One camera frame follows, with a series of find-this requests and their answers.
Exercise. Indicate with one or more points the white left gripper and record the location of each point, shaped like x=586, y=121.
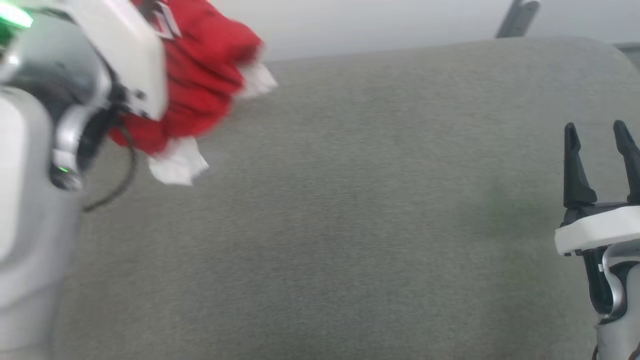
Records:
x=132, y=55

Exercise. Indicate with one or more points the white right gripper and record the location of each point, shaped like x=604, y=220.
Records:
x=600, y=230

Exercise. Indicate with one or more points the red and white jersey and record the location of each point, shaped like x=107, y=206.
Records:
x=200, y=85

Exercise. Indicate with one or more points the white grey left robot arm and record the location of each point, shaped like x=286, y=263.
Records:
x=35, y=200

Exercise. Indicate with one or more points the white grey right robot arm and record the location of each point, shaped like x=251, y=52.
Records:
x=617, y=300

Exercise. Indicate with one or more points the grey fabric sofa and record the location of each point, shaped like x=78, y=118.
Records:
x=360, y=225

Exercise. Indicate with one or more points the grey metal window frame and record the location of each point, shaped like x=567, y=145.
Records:
x=517, y=17

